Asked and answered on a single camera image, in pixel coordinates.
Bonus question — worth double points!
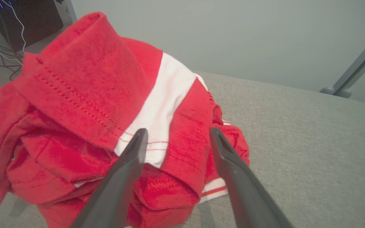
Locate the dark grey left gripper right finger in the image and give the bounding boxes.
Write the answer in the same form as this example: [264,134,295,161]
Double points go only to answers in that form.
[210,127,294,228]

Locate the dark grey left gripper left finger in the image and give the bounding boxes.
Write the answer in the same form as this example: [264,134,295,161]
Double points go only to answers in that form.
[70,128,149,228]

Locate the red white-sleeved Bulls jersey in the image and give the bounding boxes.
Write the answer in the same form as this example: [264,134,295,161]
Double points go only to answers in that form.
[0,82,250,228]

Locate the red white-striped Bulls shorts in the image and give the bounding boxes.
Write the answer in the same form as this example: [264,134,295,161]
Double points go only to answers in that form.
[11,12,224,168]

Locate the dark computer cabinet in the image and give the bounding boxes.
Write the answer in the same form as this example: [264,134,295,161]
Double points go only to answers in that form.
[0,0,64,53]

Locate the grey metal partition post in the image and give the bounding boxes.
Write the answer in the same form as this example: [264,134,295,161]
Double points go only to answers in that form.
[320,25,365,98]
[63,0,78,23]

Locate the white thin cable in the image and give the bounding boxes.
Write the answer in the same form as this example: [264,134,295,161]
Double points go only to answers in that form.
[1,0,26,57]

